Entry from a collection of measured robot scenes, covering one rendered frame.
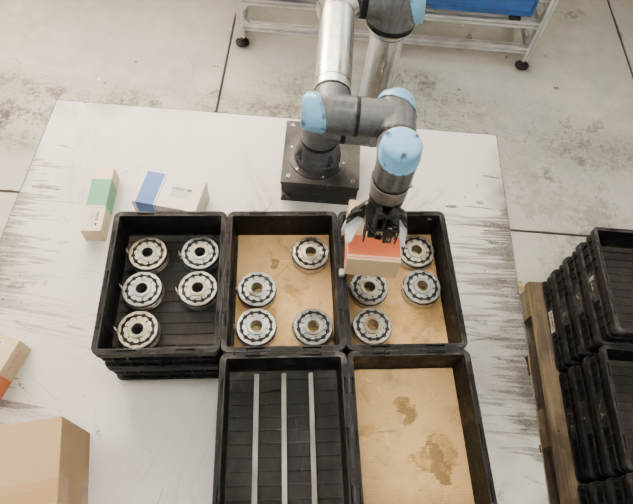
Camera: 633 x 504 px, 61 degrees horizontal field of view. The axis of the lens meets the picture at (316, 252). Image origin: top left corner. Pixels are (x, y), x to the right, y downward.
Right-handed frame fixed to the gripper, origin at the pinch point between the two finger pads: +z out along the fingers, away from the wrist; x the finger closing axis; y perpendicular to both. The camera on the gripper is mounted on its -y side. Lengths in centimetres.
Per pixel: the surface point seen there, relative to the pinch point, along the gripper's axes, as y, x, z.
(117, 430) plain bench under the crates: 41, -60, 40
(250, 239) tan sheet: -11.6, -31.3, 26.9
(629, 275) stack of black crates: -29, 102, 61
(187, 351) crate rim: 26, -41, 17
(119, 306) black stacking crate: 12, -63, 27
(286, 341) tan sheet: 18.1, -18.4, 26.6
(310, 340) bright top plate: 18.3, -12.3, 23.8
